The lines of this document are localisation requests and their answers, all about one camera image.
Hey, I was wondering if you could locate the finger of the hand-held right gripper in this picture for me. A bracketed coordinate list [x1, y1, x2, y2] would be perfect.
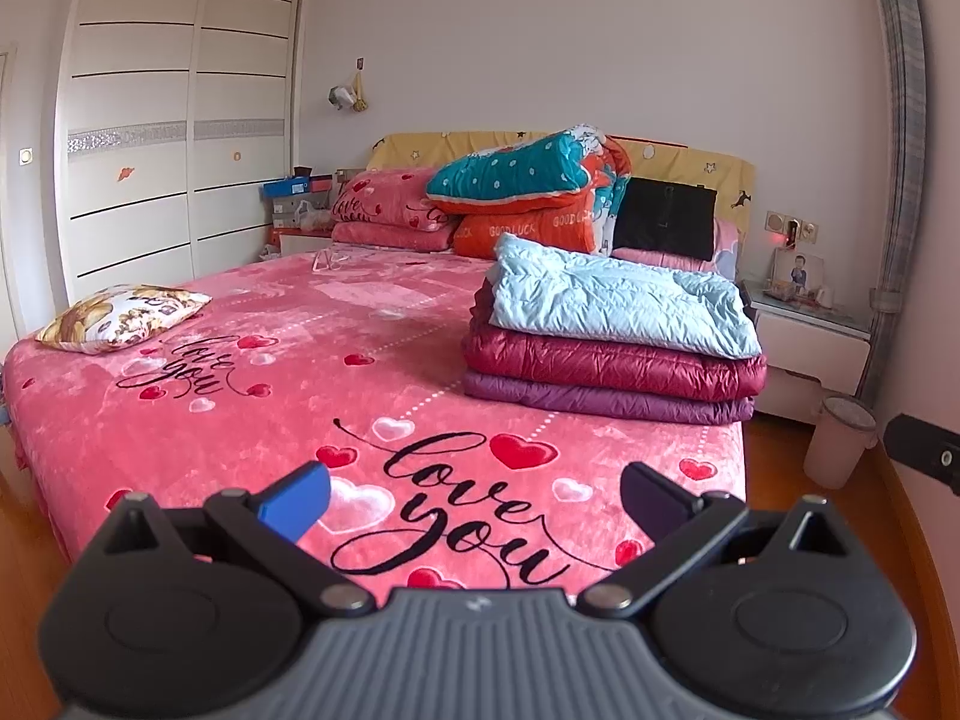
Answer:
[883, 412, 960, 497]

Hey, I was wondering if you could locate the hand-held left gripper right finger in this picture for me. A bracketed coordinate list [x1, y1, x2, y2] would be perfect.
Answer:
[576, 461, 862, 617]

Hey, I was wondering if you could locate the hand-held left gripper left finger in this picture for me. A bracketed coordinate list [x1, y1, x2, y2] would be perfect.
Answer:
[101, 460, 377, 617]

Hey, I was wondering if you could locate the light blue down jacket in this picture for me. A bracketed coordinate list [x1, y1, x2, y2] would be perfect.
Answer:
[487, 234, 764, 359]

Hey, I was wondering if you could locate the beige waste bin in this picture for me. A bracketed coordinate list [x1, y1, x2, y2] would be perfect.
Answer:
[804, 395, 878, 488]

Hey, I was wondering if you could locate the purple down jacket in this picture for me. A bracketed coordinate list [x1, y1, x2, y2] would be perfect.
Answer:
[461, 371, 755, 425]

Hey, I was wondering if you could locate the pink heart-print bed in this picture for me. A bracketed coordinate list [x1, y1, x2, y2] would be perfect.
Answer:
[0, 247, 751, 593]

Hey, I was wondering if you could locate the dark red down jacket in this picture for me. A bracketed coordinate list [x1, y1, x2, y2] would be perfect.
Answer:
[461, 289, 767, 402]

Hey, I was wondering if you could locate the white bedside table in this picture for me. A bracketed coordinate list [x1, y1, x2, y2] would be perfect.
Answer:
[746, 289, 875, 428]

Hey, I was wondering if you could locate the floral cushion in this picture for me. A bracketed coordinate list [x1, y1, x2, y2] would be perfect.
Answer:
[34, 283, 213, 355]

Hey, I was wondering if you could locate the white low cabinet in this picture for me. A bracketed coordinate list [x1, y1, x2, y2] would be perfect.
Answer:
[277, 229, 335, 260]

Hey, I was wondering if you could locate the black cloth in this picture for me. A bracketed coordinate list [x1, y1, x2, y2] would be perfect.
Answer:
[611, 177, 719, 262]

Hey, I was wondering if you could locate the grey curtain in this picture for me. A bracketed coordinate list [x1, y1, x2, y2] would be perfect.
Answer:
[855, 0, 927, 406]

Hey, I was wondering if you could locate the orange pillow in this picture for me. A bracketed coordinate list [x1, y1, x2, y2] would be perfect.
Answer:
[450, 136, 635, 260]

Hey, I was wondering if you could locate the yellow headboard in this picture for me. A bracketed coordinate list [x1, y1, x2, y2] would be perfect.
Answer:
[366, 130, 757, 278]

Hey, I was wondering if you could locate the teal polka dot pillow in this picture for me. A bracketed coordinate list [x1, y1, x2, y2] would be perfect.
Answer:
[426, 126, 608, 215]

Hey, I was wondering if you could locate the white wardrobe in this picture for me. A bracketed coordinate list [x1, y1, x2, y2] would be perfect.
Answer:
[52, 0, 308, 308]

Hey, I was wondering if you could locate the photo frame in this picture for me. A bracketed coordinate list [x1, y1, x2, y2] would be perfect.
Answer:
[772, 250, 826, 301]

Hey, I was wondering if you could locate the wall socket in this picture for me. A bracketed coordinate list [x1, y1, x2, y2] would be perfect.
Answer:
[763, 211, 820, 245]

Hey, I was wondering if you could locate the wall ornament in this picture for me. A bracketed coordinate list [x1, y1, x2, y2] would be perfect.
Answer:
[326, 56, 372, 115]

